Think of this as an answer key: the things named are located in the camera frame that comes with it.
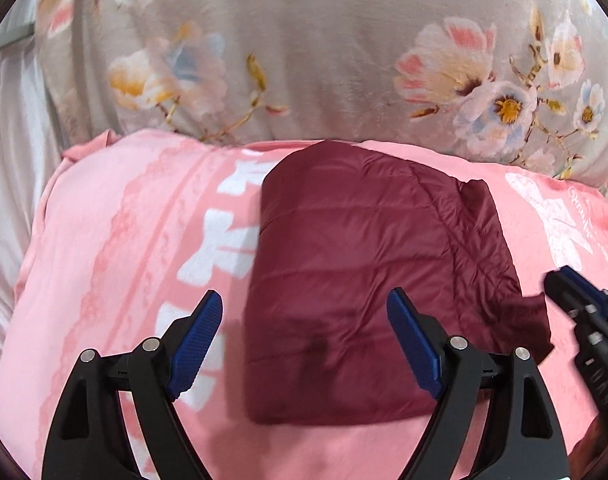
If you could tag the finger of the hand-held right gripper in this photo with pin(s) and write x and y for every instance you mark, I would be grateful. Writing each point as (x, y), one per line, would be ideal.
(579, 282)
(559, 292)

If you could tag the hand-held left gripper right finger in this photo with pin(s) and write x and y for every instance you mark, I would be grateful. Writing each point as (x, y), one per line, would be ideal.
(415, 340)

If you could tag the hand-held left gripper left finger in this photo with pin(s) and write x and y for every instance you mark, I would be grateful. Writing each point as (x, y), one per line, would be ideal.
(196, 340)

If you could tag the maroon quilted puffer jacket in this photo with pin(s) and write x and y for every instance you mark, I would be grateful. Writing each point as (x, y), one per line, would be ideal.
(374, 270)

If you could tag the pink printed blanket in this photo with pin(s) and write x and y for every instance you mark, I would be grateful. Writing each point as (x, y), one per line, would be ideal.
(109, 260)

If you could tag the white bed sheet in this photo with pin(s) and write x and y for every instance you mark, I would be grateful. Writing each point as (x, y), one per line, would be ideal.
(14, 160)

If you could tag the grey floral quilt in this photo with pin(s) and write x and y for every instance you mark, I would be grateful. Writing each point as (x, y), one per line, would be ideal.
(309, 45)

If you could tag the grey metal bar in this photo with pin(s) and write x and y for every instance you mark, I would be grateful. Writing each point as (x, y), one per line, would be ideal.
(6, 40)

